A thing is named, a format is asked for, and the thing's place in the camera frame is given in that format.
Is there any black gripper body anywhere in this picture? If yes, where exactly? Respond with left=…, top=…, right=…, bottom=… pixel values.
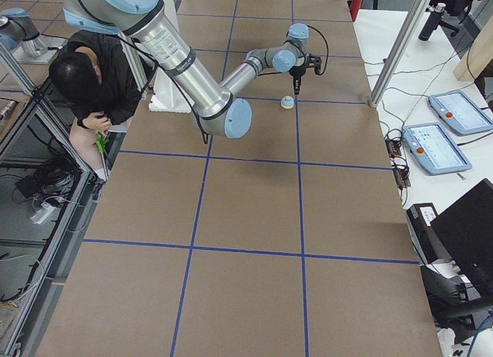
left=289, top=62, right=307, bottom=77

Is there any blue call bell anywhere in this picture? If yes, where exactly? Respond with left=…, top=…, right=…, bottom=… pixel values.
left=280, top=96, right=295, bottom=109

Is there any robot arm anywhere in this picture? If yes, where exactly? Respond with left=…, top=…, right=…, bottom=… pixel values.
left=64, top=0, right=309, bottom=139

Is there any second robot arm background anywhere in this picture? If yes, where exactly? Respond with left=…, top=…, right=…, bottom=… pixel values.
left=1, top=8, right=55, bottom=65

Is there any red cylinder bottle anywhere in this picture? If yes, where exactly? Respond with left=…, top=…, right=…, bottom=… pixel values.
left=349, top=0, right=363, bottom=22

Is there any black water bottle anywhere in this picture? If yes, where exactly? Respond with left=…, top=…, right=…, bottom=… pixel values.
left=418, top=2, right=446, bottom=41

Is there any near teach pendant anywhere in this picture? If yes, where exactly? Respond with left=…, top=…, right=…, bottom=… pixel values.
left=402, top=123, right=472, bottom=175

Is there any teach pendant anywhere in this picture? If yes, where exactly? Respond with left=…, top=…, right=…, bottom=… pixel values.
left=402, top=123, right=472, bottom=175
left=428, top=90, right=492, bottom=136

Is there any far teach pendant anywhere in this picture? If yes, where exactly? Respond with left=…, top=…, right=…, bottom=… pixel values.
left=428, top=90, right=492, bottom=136

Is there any black power box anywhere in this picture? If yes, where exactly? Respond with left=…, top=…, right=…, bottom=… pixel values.
left=406, top=203, right=448, bottom=264

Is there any seated person in black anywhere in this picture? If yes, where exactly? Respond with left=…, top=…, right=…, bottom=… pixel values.
left=49, top=30, right=141, bottom=180

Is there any black laptop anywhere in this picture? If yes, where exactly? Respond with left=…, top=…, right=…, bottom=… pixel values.
left=431, top=178, right=492, bottom=295

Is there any white power strip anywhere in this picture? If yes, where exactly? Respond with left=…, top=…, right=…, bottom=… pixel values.
left=30, top=202, right=55, bottom=224

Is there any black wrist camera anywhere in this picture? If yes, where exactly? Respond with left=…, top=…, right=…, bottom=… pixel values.
left=307, top=55, right=322, bottom=76

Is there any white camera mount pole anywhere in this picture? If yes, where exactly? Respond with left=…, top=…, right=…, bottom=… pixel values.
left=149, top=0, right=191, bottom=113

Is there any aluminium frame post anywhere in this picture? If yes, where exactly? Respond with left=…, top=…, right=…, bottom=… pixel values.
left=368, top=0, right=430, bottom=108

